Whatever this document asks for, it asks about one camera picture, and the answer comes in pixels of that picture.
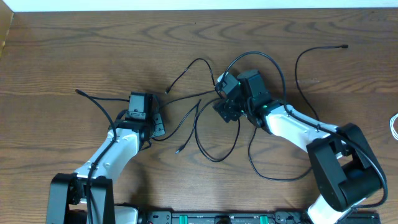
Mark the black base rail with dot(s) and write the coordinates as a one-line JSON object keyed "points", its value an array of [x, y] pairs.
{"points": [[167, 217]]}

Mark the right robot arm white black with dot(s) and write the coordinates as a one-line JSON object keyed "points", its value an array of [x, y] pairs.
{"points": [[345, 168]]}

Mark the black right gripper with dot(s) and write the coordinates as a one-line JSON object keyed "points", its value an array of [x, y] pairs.
{"points": [[226, 111]]}

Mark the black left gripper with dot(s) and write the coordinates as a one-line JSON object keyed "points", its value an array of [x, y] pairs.
{"points": [[158, 125]]}

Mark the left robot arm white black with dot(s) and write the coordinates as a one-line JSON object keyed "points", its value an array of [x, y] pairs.
{"points": [[86, 195]]}

